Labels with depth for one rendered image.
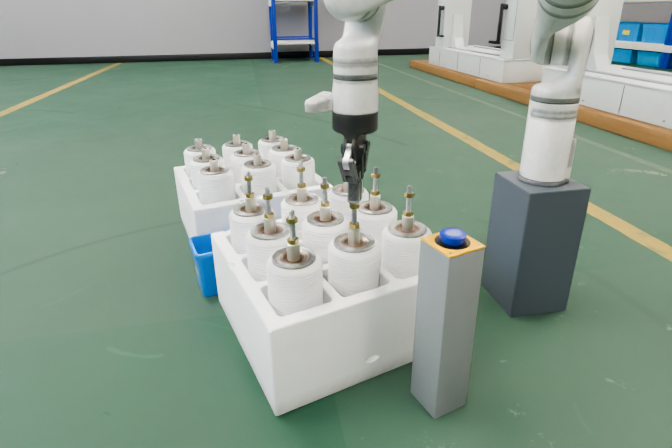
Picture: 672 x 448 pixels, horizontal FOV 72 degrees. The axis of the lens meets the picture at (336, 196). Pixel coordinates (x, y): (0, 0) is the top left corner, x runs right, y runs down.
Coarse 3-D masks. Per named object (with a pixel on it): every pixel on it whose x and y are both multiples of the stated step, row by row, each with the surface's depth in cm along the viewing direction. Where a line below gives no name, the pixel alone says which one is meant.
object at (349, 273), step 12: (336, 252) 81; (372, 252) 81; (336, 264) 82; (348, 264) 80; (360, 264) 80; (372, 264) 82; (336, 276) 82; (348, 276) 81; (360, 276) 81; (372, 276) 82; (336, 288) 84; (348, 288) 82; (360, 288) 82; (372, 288) 84
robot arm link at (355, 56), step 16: (384, 16) 71; (352, 32) 72; (368, 32) 71; (336, 48) 70; (352, 48) 68; (368, 48) 69; (336, 64) 70; (352, 64) 69; (368, 64) 69; (352, 80) 70
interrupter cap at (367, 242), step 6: (342, 234) 86; (360, 234) 86; (366, 234) 86; (336, 240) 84; (342, 240) 84; (360, 240) 85; (366, 240) 84; (372, 240) 84; (336, 246) 82; (342, 246) 82; (348, 246) 82; (354, 246) 83; (360, 246) 82; (366, 246) 82; (372, 246) 82; (348, 252) 81; (354, 252) 80; (360, 252) 80
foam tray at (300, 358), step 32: (224, 256) 94; (224, 288) 101; (256, 288) 83; (384, 288) 83; (416, 288) 84; (256, 320) 78; (288, 320) 74; (320, 320) 76; (352, 320) 79; (384, 320) 83; (256, 352) 83; (288, 352) 75; (320, 352) 78; (352, 352) 82; (384, 352) 86; (288, 384) 77; (320, 384) 81; (352, 384) 85
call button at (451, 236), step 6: (444, 228) 71; (450, 228) 71; (456, 228) 71; (444, 234) 69; (450, 234) 69; (456, 234) 69; (462, 234) 69; (444, 240) 69; (450, 240) 68; (456, 240) 68; (462, 240) 69
